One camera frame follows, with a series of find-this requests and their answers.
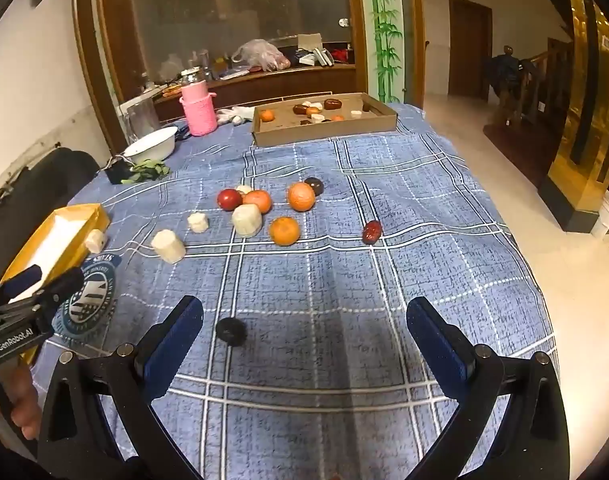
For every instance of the golden pillar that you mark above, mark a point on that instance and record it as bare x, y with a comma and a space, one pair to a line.
584, 110

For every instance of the white bucket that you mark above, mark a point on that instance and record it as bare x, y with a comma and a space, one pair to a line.
604, 215

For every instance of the wooden framed glass partition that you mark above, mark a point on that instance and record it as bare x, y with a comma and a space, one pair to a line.
234, 5

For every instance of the small black box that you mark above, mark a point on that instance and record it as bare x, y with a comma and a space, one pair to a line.
115, 174

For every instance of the red date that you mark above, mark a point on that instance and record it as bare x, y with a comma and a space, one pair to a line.
371, 232

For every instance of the large banana piece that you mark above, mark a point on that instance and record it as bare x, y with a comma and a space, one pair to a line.
247, 220

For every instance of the small banana piece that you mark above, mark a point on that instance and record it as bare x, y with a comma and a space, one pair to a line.
243, 189

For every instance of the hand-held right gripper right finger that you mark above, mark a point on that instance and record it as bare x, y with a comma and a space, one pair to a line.
437, 345

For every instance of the clear plastic bag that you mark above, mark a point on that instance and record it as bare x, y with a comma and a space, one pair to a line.
259, 52

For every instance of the clear plastic pitcher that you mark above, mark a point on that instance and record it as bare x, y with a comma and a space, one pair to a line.
142, 115

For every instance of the yellow cardboard box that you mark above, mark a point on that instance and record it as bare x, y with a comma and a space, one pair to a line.
92, 215

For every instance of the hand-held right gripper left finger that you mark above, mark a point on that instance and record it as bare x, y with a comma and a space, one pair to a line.
177, 342

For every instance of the dark round fruit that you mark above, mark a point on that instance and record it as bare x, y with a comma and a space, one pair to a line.
230, 331

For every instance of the wooden stair railing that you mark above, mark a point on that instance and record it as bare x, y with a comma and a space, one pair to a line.
549, 80

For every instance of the small open cardboard box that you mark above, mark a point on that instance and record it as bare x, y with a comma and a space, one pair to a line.
309, 42

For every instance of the brown cardboard tray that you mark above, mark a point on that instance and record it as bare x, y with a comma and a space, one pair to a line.
324, 135

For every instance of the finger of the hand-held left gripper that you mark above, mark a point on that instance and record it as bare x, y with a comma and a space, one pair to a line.
24, 277
64, 285

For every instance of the white enamel basin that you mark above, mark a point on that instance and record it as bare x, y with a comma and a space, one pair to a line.
154, 147

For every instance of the blue plaid tablecloth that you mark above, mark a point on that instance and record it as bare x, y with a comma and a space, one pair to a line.
334, 270

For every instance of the brown wooden door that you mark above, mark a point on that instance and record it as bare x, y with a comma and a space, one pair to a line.
469, 45

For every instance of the dark jacket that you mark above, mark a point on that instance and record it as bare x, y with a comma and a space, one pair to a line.
502, 67

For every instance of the person's left hand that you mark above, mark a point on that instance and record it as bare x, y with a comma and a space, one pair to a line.
22, 400

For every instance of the white gloves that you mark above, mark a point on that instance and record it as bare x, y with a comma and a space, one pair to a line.
232, 115

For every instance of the bamboo wall panel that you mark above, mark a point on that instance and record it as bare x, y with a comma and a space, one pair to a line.
384, 35

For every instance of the pink knitted bottle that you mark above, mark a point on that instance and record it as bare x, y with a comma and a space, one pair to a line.
199, 110

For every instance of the green leafy vegetable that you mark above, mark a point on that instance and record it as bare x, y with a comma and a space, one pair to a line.
147, 170

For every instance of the red tomato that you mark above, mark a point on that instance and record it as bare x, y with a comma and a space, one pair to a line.
228, 199

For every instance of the black chair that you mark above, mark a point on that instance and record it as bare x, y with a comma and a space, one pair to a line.
44, 180

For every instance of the dark plum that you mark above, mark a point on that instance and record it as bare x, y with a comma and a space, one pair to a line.
315, 185

